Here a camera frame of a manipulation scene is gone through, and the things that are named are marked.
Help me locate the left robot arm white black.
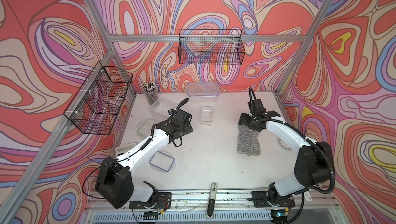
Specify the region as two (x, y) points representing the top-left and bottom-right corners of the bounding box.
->
(95, 109), (193, 209)

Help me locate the white calculator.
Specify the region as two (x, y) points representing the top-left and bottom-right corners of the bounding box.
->
(115, 143), (136, 157)

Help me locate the small clear box blue lid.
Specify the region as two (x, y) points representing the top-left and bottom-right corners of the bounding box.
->
(200, 106), (212, 126)

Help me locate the black wire basket back wall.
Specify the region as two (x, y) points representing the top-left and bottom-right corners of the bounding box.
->
(178, 28), (245, 65)

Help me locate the aluminium frame rail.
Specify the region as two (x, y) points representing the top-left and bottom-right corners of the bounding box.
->
(108, 34), (308, 42)

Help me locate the black wire basket left wall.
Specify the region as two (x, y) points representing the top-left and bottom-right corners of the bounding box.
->
(64, 62), (133, 135)

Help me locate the black wire basket wall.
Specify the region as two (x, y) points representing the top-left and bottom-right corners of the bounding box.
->
(64, 62), (133, 135)
(178, 28), (245, 65)

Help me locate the clear lunch box green lid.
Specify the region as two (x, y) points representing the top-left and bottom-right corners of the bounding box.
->
(151, 98), (163, 108)

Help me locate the small blue rimmed lid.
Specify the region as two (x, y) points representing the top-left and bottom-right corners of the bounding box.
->
(149, 151), (175, 172)

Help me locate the white red label tag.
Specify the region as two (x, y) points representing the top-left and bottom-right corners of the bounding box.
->
(304, 191), (312, 202)

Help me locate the grey striped cloth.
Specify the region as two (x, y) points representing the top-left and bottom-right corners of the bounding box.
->
(237, 125), (261, 156)

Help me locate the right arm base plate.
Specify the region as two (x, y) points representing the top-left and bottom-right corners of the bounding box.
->
(248, 191), (296, 209)

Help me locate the large clear box blue lid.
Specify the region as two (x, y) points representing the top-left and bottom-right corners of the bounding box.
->
(187, 82), (220, 103)

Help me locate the translucent green lunch box lid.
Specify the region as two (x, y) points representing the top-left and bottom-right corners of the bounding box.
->
(137, 118), (158, 139)

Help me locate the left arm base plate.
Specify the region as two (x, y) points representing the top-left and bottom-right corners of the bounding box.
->
(129, 192), (172, 210)

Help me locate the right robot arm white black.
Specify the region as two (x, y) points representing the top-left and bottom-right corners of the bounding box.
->
(238, 99), (336, 206)

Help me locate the tape roll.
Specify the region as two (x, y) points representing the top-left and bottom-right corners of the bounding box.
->
(277, 138), (291, 151)

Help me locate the mesh pen cup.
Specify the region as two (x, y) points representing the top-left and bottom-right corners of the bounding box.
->
(143, 81), (158, 106)

